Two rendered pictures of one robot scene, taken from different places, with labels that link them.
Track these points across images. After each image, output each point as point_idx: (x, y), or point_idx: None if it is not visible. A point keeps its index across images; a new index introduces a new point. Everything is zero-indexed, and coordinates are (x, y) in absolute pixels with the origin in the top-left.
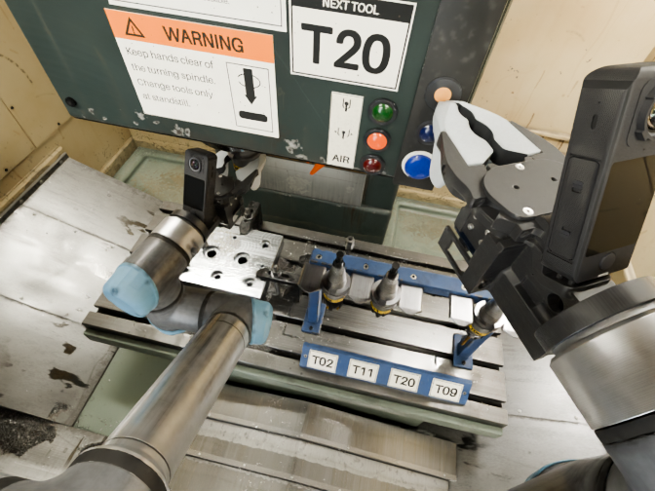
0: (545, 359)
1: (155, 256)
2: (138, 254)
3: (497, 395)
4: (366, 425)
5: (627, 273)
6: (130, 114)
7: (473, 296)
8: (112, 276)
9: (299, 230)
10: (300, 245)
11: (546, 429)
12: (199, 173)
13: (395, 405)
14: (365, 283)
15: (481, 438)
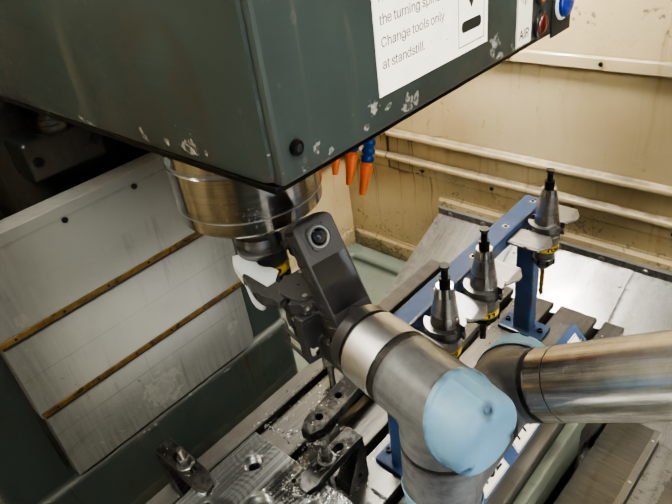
0: (547, 282)
1: (436, 352)
2: (424, 368)
3: (586, 321)
4: (572, 495)
5: (510, 158)
6: (362, 115)
7: (519, 224)
8: (450, 413)
9: (239, 428)
10: (267, 436)
11: (623, 317)
12: (331, 245)
13: (570, 426)
14: (458, 299)
15: None
